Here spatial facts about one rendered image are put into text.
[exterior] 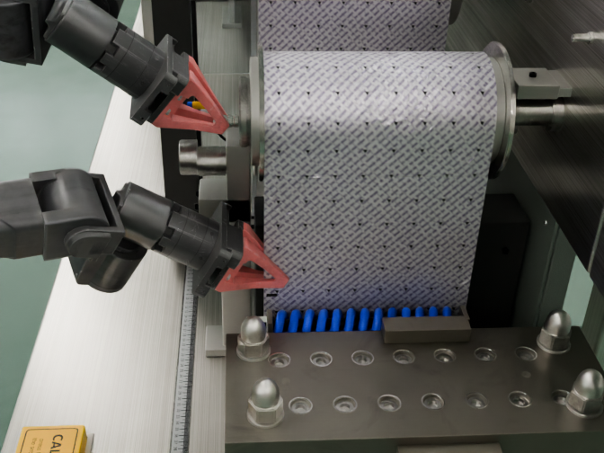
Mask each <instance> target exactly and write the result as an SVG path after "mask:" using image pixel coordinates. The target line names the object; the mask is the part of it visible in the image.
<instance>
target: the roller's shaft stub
mask: <svg viewBox="0 0 604 453"><path fill-rule="evenodd" d="M563 121H564V97H558V98H557V99H516V116H515V126H542V127H543V128H544V129H545V130H546V131H557V130H559V129H560V127H561V126H562V124H563Z"/></svg>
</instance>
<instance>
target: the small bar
mask: <svg viewBox="0 0 604 453"><path fill-rule="evenodd" d="M471 330H472V329H471V327H470V324H469V322H468V320H467V317H466V315H460V316H418V317H383V318H382V325H381V332H382V336H383V340H384V343H414V342H469V340H470V334H471Z"/></svg>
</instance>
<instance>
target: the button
mask: <svg viewBox="0 0 604 453"><path fill-rule="evenodd" d="M86 442H87V436H86V430H85V426H84V425H59V426H30V427H23V428H22V432H21V436H20V438H19V442H18V445H17V449H16V451H15V453H84V451H85V446H86Z"/></svg>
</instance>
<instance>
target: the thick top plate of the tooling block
mask: <svg viewBox="0 0 604 453"><path fill-rule="evenodd" d="M542 327H543V326H539V327H501V328H471V329H472V330H471V334H470V340H469V342H414V343H384V340H383V336H382V332H381V331H343V332H304V333H267V334H268V335H269V337H270V340H269V345H270V347H271V353H270V355H269V357H268V358H266V359H265V360H262V361H258V362H248V361H245V360H241V359H240V358H239V357H238V356H237V353H236V347H237V345H238V344H237V336H238V335H239V334H240V333H227V334H226V374H225V436H224V447H225V453H396V450H397V446H403V445H430V444H457V443H485V442H499V443H500V446H501V449H502V453H604V396H603V400H602V404H603V412H602V414H601V415H600V416H599V417H597V418H592V419H587V418H582V417H580V416H577V415H575V414H574V413H572V412H571V411H570V410H569V409H568V408H567V406H566V404H565V398H566V397H567V395H568V394H570V393H571V391H572V388H573V382H574V381H575V380H576V379H577V377H578V376H579V374H580V373H581V372H582V371H584V370H585V369H596V370H597V371H598V372H599V373H600V374H601V375H602V376H603V378H604V370H603V369H602V367H601V365H600V363H599V362H598V360H597V358H596V356H595V354H594V352H593V351H592V349H591V347H590V345H589V344H588V342H587V340H586V338H585V336H584V334H583V333H582V330H581V328H580V326H571V328H572V333H571V336H570V340H569V341H570V343H571V348H570V350H569V351H568V352H566V353H565V354H552V353H548V352H546V351H543V350H542V349H541V348H539V346H538V345H537V336H538V335H539V334H540V333H541V329H542ZM260 378H271V379H273V380H274V381H275V382H276V383H277V385H278V387H279V390H280V396H281V397H282V398H283V410H284V419H283V421H282V422H281V423H280V424H279V425H278V426H276V427H273V428H269V429H261V428H257V427H255V426H253V425H252V424H251V423H249V421H248V419H247V410H248V399H249V398H250V397H251V396H252V390H253V386H254V384H255V383H256V381H257V380H259V379H260Z"/></svg>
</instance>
